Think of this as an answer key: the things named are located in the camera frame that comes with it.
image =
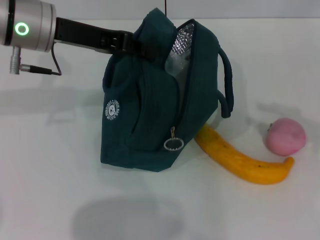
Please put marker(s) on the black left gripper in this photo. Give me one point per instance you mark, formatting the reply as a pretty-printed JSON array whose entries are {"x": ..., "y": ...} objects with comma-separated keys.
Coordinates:
[{"x": 87, "y": 37}]

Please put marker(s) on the dark teal insulated lunch bag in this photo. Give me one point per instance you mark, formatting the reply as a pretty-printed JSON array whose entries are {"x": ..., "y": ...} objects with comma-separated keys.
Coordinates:
[{"x": 150, "y": 112}]

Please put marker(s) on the yellow banana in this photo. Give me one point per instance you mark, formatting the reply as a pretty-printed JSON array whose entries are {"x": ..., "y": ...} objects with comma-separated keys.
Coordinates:
[{"x": 237, "y": 162}]

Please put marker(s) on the pink peach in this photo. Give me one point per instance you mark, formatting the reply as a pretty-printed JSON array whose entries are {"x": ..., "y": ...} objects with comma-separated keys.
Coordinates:
[{"x": 285, "y": 137}]

